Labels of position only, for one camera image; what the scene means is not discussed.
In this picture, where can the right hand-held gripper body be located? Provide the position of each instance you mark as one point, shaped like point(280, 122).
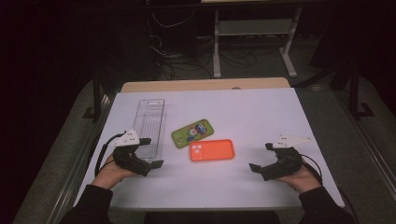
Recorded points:
point(288, 165)

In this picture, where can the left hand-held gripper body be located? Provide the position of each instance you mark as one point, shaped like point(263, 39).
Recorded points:
point(129, 158)

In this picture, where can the clear plastic slotted rack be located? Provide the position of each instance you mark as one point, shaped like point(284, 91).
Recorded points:
point(152, 124)

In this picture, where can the green cartoon print phone case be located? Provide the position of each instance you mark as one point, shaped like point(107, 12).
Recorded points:
point(183, 139)

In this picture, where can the orange phone case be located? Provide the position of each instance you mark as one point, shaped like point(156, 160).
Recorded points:
point(214, 151)

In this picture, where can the person's right hand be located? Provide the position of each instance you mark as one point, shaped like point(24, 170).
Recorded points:
point(303, 182)

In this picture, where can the person's left hand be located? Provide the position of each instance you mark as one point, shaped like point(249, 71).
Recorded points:
point(109, 175)

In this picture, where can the black metal stand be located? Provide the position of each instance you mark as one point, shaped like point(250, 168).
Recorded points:
point(353, 93)
point(97, 93)

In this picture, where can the grey metal frame rail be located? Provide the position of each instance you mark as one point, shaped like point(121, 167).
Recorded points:
point(373, 158)
point(77, 174)

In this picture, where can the white desk frame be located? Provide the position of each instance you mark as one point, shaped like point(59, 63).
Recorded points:
point(249, 27)

